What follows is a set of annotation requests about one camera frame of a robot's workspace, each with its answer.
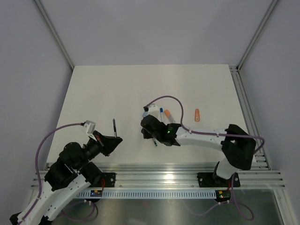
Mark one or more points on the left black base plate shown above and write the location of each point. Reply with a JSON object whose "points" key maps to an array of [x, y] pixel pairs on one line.
{"points": [[107, 180]]}

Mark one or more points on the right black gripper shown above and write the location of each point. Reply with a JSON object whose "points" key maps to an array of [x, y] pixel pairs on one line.
{"points": [[146, 135]]}

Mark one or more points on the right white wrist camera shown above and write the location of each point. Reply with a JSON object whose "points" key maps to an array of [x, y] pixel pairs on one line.
{"points": [[152, 110]]}

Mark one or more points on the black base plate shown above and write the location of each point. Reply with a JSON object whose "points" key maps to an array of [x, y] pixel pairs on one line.
{"points": [[210, 180], [107, 180]]}

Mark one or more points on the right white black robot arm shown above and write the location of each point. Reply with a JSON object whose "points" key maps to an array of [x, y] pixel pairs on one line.
{"points": [[236, 145]]}

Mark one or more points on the white slotted cable duct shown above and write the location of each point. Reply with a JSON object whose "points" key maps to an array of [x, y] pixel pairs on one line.
{"points": [[147, 194]]}

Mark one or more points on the orange highlighter pen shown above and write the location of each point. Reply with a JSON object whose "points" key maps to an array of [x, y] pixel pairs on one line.
{"points": [[197, 115]]}

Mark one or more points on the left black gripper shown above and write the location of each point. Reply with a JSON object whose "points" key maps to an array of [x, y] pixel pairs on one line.
{"points": [[110, 143]]}

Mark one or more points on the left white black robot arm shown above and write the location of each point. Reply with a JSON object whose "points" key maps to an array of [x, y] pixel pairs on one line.
{"points": [[72, 173]]}

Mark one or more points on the purple pen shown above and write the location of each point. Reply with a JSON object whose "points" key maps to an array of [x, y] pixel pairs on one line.
{"points": [[114, 128]]}

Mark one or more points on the aluminium front rail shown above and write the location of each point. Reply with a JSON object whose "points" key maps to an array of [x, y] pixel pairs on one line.
{"points": [[175, 176]]}

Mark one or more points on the right side aluminium rail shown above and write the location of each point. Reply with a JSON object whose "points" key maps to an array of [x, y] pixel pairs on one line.
{"points": [[249, 117]]}

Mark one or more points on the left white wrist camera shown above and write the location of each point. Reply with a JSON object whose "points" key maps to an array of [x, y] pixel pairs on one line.
{"points": [[88, 128]]}

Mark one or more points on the grey orange-tipped marker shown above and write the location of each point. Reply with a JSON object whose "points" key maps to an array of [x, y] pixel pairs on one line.
{"points": [[169, 116]]}

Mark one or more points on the aluminium frame post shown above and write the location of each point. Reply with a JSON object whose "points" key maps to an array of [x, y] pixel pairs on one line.
{"points": [[258, 32], [50, 26]]}

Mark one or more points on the white blue-capped pen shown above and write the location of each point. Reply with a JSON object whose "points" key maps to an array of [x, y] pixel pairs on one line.
{"points": [[161, 114]]}

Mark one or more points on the left aluminium frame post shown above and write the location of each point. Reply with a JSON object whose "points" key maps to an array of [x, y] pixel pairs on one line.
{"points": [[50, 26]]}

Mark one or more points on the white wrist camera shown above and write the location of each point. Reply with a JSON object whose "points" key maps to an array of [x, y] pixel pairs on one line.
{"points": [[152, 110], [88, 128]]}

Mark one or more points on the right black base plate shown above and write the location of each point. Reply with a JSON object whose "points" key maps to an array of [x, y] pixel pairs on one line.
{"points": [[210, 180]]}

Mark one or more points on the right aluminium frame post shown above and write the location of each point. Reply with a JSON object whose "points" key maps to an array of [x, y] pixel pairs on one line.
{"points": [[258, 32]]}

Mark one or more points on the black green-tipped pen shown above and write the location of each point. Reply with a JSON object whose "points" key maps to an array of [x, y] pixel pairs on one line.
{"points": [[155, 143]]}

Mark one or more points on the aluminium rail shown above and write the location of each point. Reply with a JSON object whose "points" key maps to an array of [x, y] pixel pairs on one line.
{"points": [[249, 117], [175, 176]]}

